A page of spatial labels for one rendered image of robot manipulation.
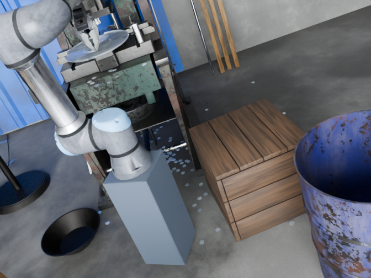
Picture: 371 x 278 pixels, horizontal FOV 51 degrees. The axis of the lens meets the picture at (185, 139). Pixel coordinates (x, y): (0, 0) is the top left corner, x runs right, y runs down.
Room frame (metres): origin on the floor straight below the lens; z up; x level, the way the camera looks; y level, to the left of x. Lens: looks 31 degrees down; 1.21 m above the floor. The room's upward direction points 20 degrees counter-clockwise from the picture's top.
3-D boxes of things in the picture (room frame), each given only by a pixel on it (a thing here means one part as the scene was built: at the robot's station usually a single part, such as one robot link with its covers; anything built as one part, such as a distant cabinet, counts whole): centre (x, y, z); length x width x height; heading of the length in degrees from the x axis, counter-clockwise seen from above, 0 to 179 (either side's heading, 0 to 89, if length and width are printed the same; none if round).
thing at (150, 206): (1.22, 0.22, 0.23); 0.18 x 0.18 x 0.45; 63
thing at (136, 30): (1.81, 0.04, 0.75); 0.03 x 0.03 x 0.10; 88
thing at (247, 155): (1.33, -0.23, 0.18); 0.40 x 0.38 x 0.35; 4
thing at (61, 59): (1.95, 0.38, 0.76); 0.17 x 0.06 x 0.10; 88
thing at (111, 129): (1.22, 0.22, 0.62); 0.13 x 0.12 x 0.14; 72
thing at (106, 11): (1.95, 0.21, 0.86); 0.20 x 0.16 x 0.05; 88
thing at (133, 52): (1.94, 0.21, 0.68); 0.45 x 0.30 x 0.06; 88
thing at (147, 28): (1.94, 0.04, 0.76); 0.17 x 0.06 x 0.10; 88
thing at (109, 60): (1.77, 0.22, 0.72); 0.25 x 0.14 x 0.14; 178
